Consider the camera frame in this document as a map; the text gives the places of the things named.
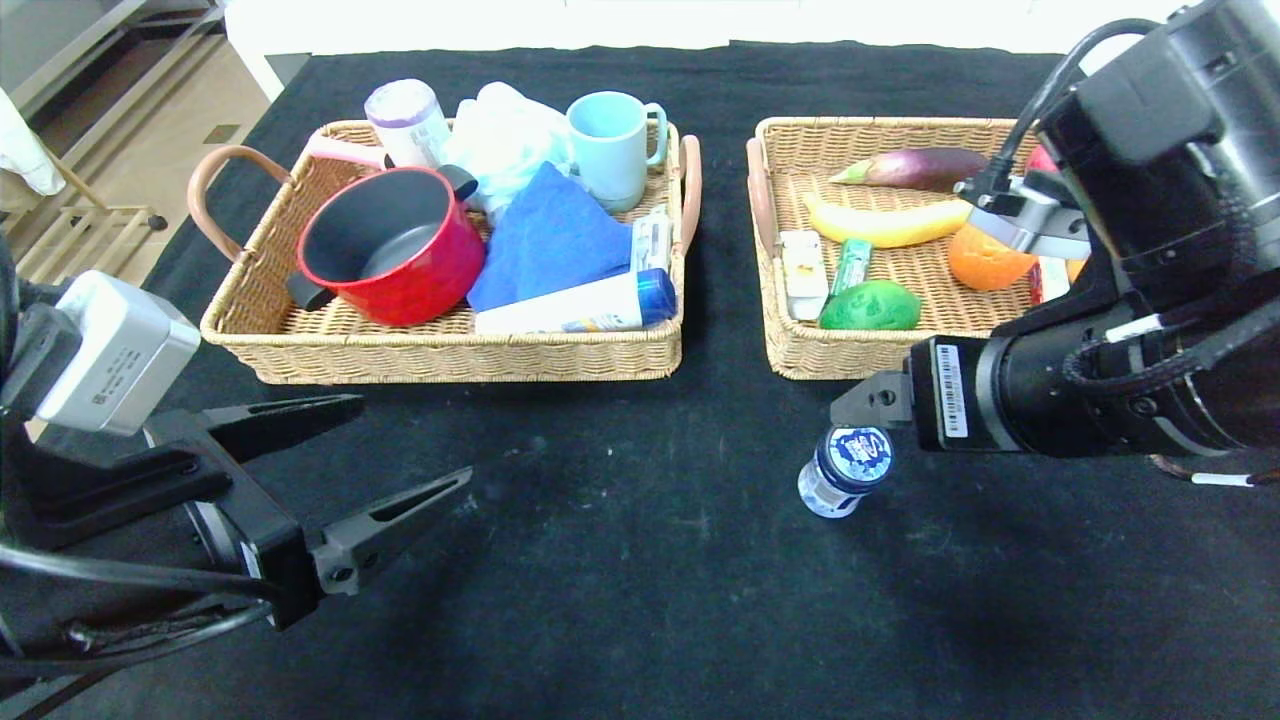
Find green red candy box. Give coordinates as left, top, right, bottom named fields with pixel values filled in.
left=1028, top=255, right=1073, bottom=305

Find red pot black handles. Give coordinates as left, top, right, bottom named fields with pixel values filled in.
left=285, top=165, right=488, bottom=328

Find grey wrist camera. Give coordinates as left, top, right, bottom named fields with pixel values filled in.
left=963, top=175, right=1093, bottom=262
left=35, top=270, right=202, bottom=437

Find teal ceramic mug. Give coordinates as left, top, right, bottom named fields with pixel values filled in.
left=566, top=92, right=669, bottom=214

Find green gum box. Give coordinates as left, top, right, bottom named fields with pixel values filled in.
left=830, top=238, right=873, bottom=299

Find black tablecloth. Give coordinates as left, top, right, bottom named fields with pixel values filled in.
left=0, top=42, right=1280, bottom=720

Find wooden rolling rack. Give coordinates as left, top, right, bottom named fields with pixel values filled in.
left=0, top=150, right=171, bottom=413

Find white hanging cloth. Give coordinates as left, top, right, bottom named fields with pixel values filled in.
left=0, top=86, right=69, bottom=198

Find wicker basket brown handles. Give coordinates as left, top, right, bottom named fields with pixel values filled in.
left=188, top=118, right=703, bottom=387
left=745, top=116, right=1091, bottom=382

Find clear plastic toothbrush pack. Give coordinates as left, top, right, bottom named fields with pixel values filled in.
left=630, top=206, right=673, bottom=276

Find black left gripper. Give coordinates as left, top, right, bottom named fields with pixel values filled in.
left=141, top=393, right=474, bottom=631

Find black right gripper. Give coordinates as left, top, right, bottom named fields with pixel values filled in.
left=830, top=334, right=1116, bottom=458

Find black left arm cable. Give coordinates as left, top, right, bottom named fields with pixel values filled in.
left=0, top=543, right=283, bottom=681

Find textured orange fruit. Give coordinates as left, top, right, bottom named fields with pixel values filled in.
left=948, top=222, right=1041, bottom=292

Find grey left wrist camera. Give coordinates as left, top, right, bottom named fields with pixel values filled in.
left=35, top=270, right=202, bottom=437

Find yellow banana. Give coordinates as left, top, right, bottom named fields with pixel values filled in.
left=803, top=192, right=977, bottom=250

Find purple eggplant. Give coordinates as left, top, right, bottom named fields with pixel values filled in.
left=830, top=148, right=992, bottom=194

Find pink cup with handle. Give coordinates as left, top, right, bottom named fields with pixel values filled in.
left=308, top=135, right=393, bottom=173

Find blue towel cloth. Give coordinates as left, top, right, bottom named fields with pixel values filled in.
left=465, top=162, right=637, bottom=313

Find small jar blue lid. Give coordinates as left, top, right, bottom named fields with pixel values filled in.
left=797, top=425, right=895, bottom=520

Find green avocado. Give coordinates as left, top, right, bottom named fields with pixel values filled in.
left=818, top=280, right=922, bottom=332

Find white bottle blue cap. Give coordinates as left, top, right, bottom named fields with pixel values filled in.
left=473, top=268, right=679, bottom=336

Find light blue bath pouf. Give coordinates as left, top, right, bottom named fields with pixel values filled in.
left=440, top=82, right=573, bottom=216

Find grey metal shelf frame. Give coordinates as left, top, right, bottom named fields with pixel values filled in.
left=0, top=0, right=229, bottom=131

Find white yellow snack box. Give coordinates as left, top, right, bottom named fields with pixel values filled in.
left=778, top=231, right=830, bottom=323

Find white table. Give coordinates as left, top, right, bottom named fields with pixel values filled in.
left=226, top=0, right=1181, bottom=101

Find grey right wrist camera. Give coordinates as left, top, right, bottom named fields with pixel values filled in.
left=963, top=175, right=1093, bottom=262

